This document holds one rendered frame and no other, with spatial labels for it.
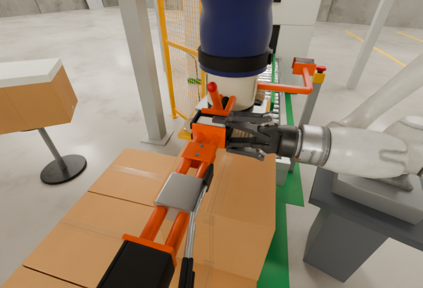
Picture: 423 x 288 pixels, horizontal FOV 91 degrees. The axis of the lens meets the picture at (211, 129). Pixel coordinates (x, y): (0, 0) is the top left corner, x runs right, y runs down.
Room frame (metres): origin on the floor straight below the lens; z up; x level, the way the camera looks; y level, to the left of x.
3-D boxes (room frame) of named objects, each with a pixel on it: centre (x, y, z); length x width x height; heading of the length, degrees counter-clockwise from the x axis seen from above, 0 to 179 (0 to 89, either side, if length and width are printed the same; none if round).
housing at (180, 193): (0.23, 0.05, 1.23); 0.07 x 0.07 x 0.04; 75
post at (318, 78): (1.46, -0.78, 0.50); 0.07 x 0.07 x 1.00; 76
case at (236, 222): (0.66, -0.07, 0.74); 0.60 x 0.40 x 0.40; 166
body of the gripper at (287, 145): (0.38, -0.15, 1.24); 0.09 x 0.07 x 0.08; 75
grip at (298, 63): (0.89, -0.40, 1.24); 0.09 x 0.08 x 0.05; 75
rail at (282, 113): (2.08, -0.76, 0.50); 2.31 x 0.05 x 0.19; 166
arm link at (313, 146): (0.36, -0.22, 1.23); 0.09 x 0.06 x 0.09; 165
